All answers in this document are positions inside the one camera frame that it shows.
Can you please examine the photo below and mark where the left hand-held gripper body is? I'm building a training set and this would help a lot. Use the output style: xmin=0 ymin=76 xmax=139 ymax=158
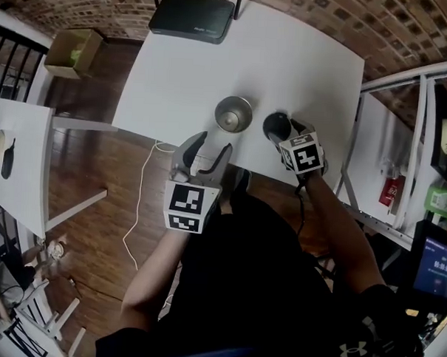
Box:
xmin=163 ymin=145 xmax=225 ymax=236

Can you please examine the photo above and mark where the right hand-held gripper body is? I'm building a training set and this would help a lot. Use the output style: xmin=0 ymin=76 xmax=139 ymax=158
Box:
xmin=267 ymin=118 xmax=329 ymax=177

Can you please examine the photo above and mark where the black travel cup lid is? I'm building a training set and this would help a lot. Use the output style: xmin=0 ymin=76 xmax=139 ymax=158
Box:
xmin=262 ymin=110 xmax=293 ymax=140

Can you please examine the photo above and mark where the steel travel cup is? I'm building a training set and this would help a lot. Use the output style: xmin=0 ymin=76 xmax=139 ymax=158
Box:
xmin=213 ymin=95 xmax=255 ymax=134

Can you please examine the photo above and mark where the person's left forearm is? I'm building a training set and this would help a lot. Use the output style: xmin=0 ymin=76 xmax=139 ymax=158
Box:
xmin=119 ymin=224 xmax=193 ymax=338

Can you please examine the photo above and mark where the person's right forearm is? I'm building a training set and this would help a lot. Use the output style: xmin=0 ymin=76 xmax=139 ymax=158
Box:
xmin=296 ymin=169 xmax=392 ymax=297

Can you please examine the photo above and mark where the person's black shirt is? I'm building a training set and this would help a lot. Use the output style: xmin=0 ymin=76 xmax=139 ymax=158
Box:
xmin=95 ymin=186 xmax=431 ymax=357

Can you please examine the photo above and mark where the white metal rack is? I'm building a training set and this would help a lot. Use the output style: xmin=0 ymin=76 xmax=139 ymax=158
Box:
xmin=332 ymin=52 xmax=447 ymax=255

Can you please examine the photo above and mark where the black router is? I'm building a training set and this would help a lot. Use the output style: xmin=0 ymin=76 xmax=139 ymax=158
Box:
xmin=146 ymin=0 xmax=242 ymax=47

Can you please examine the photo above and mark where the green packet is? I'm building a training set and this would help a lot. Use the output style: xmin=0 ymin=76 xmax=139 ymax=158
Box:
xmin=424 ymin=183 xmax=447 ymax=216

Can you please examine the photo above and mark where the cardboard box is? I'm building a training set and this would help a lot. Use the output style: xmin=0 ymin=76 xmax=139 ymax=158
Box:
xmin=42 ymin=27 xmax=106 ymax=82

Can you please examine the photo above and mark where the white side table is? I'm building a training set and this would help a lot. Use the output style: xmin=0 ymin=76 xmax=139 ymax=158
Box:
xmin=0 ymin=96 xmax=112 ymax=243

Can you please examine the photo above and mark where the blue lit screen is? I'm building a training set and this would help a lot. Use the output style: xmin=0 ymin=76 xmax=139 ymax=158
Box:
xmin=412 ymin=235 xmax=447 ymax=299

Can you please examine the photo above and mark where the white wooden stool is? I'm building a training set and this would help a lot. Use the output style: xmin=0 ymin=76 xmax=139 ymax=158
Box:
xmin=11 ymin=275 xmax=90 ymax=357

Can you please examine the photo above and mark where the black oblong case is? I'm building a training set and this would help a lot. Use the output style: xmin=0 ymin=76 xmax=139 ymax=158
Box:
xmin=0 ymin=137 xmax=17 ymax=181

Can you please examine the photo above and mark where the black metal railing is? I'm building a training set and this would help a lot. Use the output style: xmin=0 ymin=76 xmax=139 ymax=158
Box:
xmin=0 ymin=22 xmax=50 ymax=105

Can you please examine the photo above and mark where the white cable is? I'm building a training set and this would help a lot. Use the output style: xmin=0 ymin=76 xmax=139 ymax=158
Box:
xmin=120 ymin=139 xmax=179 ymax=273

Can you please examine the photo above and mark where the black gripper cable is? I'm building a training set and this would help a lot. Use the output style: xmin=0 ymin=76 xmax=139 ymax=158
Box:
xmin=292 ymin=176 xmax=310 ymax=238

